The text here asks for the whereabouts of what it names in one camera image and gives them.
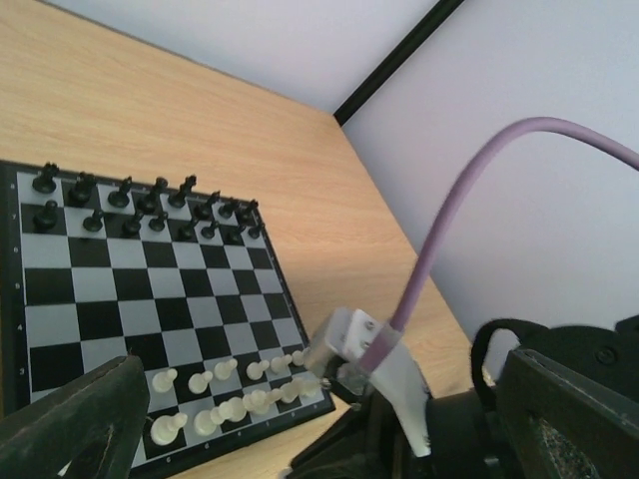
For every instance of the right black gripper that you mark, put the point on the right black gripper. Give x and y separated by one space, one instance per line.
399 429

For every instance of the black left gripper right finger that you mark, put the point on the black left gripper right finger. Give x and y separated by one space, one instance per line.
557 419

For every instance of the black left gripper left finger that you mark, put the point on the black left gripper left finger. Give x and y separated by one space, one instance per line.
90 427

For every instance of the white knight b1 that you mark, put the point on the white knight b1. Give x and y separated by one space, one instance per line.
165 429

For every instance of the white bishop c1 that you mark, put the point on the white bishop c1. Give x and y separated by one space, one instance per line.
206 422

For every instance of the white queen piece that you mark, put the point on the white queen piece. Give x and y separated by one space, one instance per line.
233 410

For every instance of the white knight g1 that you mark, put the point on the white knight g1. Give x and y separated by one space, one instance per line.
309 388

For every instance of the white king piece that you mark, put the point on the white king piece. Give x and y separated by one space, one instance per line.
257 401

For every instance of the white pawn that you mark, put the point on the white pawn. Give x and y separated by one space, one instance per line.
224 369
199 382
256 369
163 381
299 357

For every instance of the white pawn lowest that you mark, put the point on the white pawn lowest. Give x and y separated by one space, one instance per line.
281 363

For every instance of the black pawn two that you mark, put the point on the black pawn two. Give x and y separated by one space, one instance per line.
132 225

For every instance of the black pawn one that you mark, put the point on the black pawn one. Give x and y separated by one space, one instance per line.
94 222

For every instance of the black pawn seven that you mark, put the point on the black pawn seven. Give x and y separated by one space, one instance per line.
46 218

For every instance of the black pawn three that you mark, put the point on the black pawn three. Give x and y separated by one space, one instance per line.
158 223

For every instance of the black pawn eight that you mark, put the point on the black pawn eight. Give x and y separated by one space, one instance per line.
187 231

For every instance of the black pawn four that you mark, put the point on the black pawn four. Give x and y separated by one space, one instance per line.
209 232

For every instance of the black pawn five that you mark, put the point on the black pawn five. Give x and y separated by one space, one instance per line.
232 235

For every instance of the black pawn six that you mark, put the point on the black pawn six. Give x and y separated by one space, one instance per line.
257 231

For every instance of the black and silver chessboard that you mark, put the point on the black and silver chessboard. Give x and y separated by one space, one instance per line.
72 300

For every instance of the black bishop c8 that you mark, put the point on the black bishop c8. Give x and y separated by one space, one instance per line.
119 198

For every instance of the black knight b8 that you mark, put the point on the black knight b8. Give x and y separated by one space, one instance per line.
82 190

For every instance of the black queen d8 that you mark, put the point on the black queen d8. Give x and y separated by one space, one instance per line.
148 203

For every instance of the black bishop f8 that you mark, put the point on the black bishop f8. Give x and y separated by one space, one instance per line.
204 211

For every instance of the black king e8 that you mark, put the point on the black king e8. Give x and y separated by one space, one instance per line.
178 199

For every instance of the black rook a8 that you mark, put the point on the black rook a8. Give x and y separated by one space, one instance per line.
44 183

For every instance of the black knight g8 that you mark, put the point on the black knight g8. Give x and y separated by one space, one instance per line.
229 208

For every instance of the black rook h8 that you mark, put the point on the black rook h8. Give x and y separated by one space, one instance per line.
245 213

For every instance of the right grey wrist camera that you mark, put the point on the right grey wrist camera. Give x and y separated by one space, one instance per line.
337 346

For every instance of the black enclosure frame post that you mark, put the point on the black enclosure frame post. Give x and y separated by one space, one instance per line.
409 44

